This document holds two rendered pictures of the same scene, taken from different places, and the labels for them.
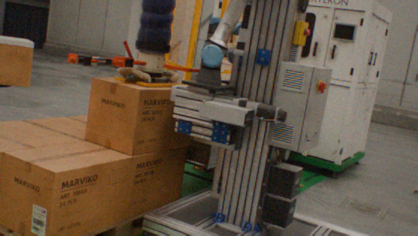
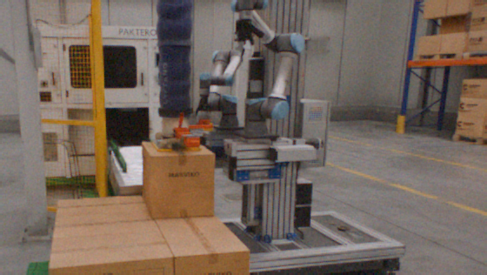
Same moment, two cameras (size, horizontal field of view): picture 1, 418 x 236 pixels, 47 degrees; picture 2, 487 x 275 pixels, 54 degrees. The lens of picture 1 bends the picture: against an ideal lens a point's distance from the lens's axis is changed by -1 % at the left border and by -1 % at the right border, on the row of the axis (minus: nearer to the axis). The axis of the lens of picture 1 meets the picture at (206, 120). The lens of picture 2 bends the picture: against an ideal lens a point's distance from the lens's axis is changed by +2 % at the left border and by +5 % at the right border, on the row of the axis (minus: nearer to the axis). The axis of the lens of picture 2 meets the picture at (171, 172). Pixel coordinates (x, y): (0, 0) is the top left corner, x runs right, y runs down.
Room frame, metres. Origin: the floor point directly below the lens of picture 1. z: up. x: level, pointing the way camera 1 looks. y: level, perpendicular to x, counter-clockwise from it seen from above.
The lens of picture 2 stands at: (0.81, 2.44, 1.44)
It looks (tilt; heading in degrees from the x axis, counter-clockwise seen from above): 12 degrees down; 319
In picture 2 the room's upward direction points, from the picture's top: straight up
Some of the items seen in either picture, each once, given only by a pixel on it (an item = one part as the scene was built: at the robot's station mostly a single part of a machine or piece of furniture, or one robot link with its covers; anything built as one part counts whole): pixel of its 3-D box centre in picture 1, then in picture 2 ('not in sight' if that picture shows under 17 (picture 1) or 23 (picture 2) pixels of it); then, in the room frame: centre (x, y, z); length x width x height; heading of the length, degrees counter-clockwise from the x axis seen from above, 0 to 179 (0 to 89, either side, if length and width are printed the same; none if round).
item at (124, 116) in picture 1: (142, 113); (175, 176); (3.11, 0.42, 0.74); 0.60 x 0.40 x 0.40; 148
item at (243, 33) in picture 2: not in sight; (243, 30); (2.61, 0.34, 1.66); 0.09 x 0.08 x 0.12; 63
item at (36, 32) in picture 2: not in sight; (38, 49); (4.52, 0.67, 1.62); 0.20 x 0.05 x 0.30; 151
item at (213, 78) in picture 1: (209, 75); (256, 125); (2.74, 0.02, 1.09); 0.15 x 0.15 x 0.10
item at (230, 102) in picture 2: not in sight; (229, 103); (3.19, -0.19, 1.20); 0.13 x 0.12 x 0.14; 27
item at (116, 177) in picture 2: not in sight; (111, 168); (4.60, -0.05, 0.50); 2.31 x 0.05 x 0.19; 151
